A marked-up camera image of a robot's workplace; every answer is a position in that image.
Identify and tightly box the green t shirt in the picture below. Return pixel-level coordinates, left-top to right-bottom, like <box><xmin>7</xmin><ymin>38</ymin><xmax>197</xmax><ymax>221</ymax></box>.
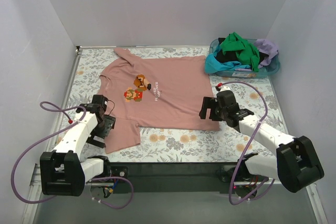
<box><xmin>219</xmin><ymin>32</ymin><xmax>260</xmax><ymax>72</ymax></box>

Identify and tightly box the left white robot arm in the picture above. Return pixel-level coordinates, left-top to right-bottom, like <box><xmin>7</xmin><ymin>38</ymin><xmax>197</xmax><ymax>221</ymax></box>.
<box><xmin>40</xmin><ymin>94</ymin><xmax>116</xmax><ymax>196</ymax></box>

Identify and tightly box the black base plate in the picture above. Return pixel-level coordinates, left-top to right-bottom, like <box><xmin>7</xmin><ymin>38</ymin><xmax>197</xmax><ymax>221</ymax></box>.
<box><xmin>87</xmin><ymin>162</ymin><xmax>236</xmax><ymax>194</ymax></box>

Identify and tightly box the lavender t shirt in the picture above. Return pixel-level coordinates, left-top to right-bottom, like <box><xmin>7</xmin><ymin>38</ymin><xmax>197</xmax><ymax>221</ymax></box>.
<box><xmin>254</xmin><ymin>39</ymin><xmax>279</xmax><ymax>69</ymax></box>

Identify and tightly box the black t shirt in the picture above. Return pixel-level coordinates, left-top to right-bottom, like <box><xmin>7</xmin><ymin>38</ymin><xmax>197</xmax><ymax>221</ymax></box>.
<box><xmin>215</xmin><ymin>50</ymin><xmax>238</xmax><ymax>63</ymax></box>

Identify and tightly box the teal t shirt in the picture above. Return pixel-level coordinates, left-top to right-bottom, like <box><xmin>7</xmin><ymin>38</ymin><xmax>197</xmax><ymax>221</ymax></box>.
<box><xmin>204</xmin><ymin>54</ymin><xmax>242</xmax><ymax>74</ymax></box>

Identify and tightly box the teal plastic basket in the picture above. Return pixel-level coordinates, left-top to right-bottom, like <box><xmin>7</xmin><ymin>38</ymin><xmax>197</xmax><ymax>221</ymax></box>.
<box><xmin>215</xmin><ymin>39</ymin><xmax>280</xmax><ymax>79</ymax></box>

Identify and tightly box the aluminium frame rail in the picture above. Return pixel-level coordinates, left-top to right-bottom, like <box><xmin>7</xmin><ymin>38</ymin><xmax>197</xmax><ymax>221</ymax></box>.
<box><xmin>30</xmin><ymin>163</ymin><xmax>316</xmax><ymax>187</ymax></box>

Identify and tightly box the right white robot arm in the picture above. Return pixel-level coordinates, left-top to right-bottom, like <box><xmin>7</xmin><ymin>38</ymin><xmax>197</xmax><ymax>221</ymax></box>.
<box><xmin>199</xmin><ymin>90</ymin><xmax>324</xmax><ymax>193</ymax></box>

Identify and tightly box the pink printed t shirt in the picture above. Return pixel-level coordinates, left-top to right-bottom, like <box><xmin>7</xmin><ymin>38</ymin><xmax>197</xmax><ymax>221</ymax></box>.
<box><xmin>98</xmin><ymin>48</ymin><xmax>219</xmax><ymax>154</ymax></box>

